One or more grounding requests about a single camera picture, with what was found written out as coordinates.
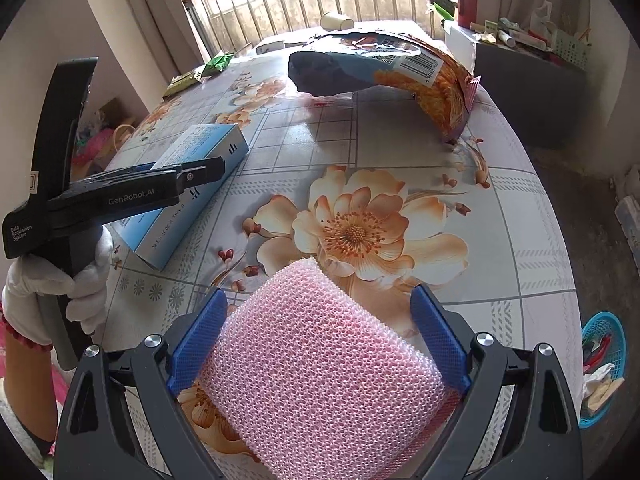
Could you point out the floral plastic tablecloth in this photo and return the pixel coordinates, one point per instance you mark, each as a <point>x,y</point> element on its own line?
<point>400,185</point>

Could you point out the blue white cardboard box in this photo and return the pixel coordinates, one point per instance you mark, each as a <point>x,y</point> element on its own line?
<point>210,145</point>

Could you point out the small white box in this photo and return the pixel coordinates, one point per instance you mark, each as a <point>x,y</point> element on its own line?
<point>270,45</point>

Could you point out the red bottle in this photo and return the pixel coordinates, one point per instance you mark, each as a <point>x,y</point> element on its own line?
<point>467,10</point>

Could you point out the blue plastic basket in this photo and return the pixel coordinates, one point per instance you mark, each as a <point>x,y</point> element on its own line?
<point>617,330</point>

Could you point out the large orange snack bag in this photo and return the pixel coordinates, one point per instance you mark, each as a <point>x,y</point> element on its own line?
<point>425,85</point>

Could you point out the person's left forearm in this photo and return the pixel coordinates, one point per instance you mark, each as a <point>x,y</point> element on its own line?
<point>25,390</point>

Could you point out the metal window railing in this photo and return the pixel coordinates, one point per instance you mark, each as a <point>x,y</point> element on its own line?
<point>300,0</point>

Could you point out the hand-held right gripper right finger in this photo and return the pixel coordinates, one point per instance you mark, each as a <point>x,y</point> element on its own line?
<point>440,340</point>

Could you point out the pink mesh sponge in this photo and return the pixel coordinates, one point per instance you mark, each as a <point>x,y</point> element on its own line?
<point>325,375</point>

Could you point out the white plastic bag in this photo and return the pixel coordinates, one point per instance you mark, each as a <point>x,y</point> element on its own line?
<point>542,17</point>

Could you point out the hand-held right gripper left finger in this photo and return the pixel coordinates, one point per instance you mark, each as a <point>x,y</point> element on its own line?
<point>200,340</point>

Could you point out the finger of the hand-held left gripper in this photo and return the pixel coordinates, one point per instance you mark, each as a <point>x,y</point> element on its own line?
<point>142,166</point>
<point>200,175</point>

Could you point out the green snack packet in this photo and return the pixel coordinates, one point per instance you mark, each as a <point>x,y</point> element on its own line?
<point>217,64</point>
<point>182,82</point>

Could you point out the cardboard box colourful clutter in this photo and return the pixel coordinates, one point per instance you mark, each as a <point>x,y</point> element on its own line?
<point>100,135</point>

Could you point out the grey cabinet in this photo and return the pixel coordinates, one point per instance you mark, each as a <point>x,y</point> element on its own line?
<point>525,90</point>

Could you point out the paper cup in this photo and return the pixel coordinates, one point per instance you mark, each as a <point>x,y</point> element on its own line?
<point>335,21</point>

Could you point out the green plastic basket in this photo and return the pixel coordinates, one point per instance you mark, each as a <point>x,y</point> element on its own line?
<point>570,47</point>

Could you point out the person's left hand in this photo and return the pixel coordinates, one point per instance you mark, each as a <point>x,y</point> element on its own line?
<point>30,285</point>

